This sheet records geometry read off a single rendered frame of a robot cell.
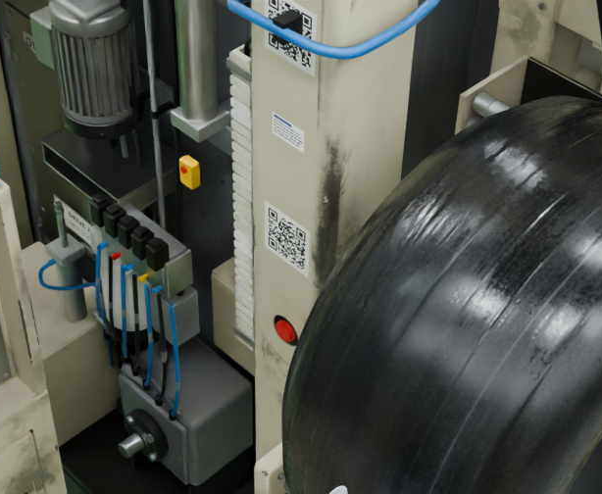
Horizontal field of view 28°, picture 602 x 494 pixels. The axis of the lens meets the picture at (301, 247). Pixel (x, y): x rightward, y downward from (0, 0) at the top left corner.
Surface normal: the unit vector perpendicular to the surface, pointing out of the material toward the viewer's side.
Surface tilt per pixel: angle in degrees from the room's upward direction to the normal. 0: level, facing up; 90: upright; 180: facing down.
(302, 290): 90
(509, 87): 90
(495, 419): 51
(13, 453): 90
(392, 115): 90
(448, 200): 21
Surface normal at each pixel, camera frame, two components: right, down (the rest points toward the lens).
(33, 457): 0.70, 0.50
